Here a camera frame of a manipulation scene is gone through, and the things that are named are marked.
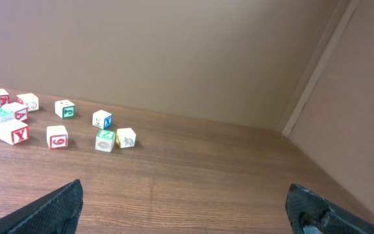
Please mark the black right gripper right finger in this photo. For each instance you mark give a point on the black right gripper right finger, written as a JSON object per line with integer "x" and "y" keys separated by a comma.
{"x": 310, "y": 213}

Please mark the white block yellow turtle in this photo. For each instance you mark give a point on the white block yellow turtle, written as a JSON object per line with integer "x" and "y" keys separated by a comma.
{"x": 125, "y": 137}

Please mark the white block red frame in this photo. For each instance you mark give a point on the white block red frame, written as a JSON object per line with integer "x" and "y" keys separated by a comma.
{"x": 4, "y": 97}

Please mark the white block red Y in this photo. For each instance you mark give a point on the white block red Y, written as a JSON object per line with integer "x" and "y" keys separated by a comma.
{"x": 14, "y": 132}

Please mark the white block red 6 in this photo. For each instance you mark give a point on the white block red 6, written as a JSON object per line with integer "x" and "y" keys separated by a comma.
{"x": 57, "y": 137}

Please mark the white block green J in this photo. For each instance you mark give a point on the white block green J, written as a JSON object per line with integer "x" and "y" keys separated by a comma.
{"x": 65, "y": 108}

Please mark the white block red A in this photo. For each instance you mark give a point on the white block red A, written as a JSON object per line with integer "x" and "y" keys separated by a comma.
{"x": 21, "y": 111}

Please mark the white block red side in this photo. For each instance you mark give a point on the white block red side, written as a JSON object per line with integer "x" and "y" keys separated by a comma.
{"x": 30, "y": 100}

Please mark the white block green Z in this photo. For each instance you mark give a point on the white block green Z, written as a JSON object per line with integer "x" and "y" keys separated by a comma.
{"x": 105, "y": 140}

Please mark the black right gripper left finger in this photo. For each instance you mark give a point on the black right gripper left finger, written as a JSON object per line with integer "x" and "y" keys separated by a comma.
{"x": 55, "y": 213}

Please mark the white block blue X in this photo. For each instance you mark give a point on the white block blue X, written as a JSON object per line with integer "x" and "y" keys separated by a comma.
{"x": 102, "y": 119}

